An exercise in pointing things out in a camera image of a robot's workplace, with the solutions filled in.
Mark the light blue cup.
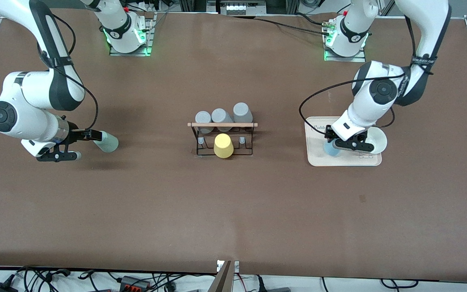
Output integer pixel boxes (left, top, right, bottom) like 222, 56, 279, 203
323, 140, 342, 157

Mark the pale green cup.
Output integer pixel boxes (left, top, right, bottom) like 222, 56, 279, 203
96, 131, 119, 153

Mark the beige plastic tray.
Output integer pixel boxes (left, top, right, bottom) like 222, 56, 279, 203
304, 116, 382, 167

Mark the white bowl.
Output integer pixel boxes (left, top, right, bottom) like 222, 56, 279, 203
355, 126, 388, 155

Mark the grey cup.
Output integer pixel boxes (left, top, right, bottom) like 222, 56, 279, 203
211, 108, 234, 132
195, 111, 214, 134
233, 102, 254, 124

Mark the yellow cup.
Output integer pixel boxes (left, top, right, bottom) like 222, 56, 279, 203
213, 133, 234, 159

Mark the black red terminal connector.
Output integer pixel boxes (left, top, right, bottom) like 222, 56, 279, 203
119, 275, 151, 291

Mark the grey device box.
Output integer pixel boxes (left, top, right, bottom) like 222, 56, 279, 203
219, 0, 267, 16

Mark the black plug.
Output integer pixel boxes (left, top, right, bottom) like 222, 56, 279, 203
257, 276, 291, 292

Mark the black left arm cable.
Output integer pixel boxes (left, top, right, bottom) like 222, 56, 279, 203
298, 16, 417, 141

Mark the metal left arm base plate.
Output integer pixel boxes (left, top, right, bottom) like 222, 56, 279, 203
323, 20, 367, 63

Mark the black wire cup rack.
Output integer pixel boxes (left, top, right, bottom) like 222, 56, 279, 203
187, 122, 258, 158

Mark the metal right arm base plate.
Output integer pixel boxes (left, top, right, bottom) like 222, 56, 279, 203
109, 12, 154, 57

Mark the black cable on table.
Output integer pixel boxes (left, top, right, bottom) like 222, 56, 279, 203
227, 13, 333, 35

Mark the black floor cable bundle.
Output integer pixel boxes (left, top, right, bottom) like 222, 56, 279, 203
15, 266, 112, 292

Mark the white post bracket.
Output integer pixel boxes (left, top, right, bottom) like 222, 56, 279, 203
216, 260, 240, 273

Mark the wooden camera post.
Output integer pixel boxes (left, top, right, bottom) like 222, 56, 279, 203
207, 260, 234, 292

